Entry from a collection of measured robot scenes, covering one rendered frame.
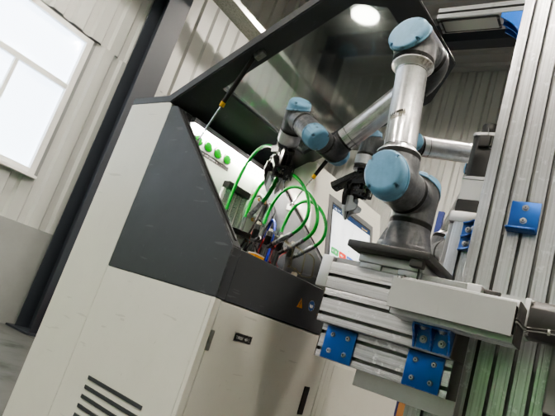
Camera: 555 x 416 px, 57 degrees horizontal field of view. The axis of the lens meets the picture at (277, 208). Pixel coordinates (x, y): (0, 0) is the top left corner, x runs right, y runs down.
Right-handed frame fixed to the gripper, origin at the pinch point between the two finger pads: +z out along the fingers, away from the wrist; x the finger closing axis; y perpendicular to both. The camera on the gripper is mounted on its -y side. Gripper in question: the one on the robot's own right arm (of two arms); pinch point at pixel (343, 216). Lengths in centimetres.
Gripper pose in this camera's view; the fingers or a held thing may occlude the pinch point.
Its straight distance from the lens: 191.1
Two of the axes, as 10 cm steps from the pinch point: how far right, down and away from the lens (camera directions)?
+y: 7.6, 0.9, -6.5
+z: -3.0, 9.2, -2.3
